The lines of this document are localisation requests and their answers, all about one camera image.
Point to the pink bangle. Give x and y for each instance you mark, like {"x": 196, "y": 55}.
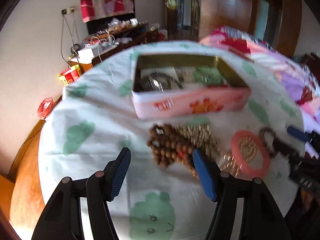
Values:
{"x": 244, "y": 146}

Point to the silver wrist watch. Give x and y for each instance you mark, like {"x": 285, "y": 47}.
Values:
{"x": 158, "y": 82}

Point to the wall power socket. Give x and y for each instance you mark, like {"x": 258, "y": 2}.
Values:
{"x": 68, "y": 10}

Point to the white green cloud cloth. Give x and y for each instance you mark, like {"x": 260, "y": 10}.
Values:
{"x": 100, "y": 114}

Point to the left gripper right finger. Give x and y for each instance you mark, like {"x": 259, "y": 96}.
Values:
{"x": 261, "y": 217}

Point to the white box appliance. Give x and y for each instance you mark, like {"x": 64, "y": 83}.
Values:
{"x": 88, "y": 53}

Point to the green jade bangle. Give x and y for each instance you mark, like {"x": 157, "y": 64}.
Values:
{"x": 209, "y": 76}

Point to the wooden tv cabinet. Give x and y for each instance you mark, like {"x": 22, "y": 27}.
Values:
{"x": 116, "y": 42}

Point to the red lined waste basket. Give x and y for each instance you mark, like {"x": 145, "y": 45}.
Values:
{"x": 45, "y": 108}

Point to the wooden wardrobe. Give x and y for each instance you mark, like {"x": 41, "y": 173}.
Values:
{"x": 195, "y": 19}

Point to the pink patchwork quilt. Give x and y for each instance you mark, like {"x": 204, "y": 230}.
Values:
{"x": 301, "y": 85}

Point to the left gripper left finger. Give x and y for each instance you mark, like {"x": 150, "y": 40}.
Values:
{"x": 61, "y": 217}

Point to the brown wooden bead mala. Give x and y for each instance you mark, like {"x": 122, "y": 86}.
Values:
{"x": 169, "y": 146}

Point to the television with patchwork cover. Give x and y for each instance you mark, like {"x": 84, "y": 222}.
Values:
{"x": 97, "y": 14}

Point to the pink cookie tin box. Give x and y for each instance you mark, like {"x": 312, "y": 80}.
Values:
{"x": 190, "y": 89}

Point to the red yellow carton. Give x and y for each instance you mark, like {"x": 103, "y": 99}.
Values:
{"x": 70, "y": 75}

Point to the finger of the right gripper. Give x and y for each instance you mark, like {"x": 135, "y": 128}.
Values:
{"x": 284, "y": 149}
{"x": 311, "y": 137}

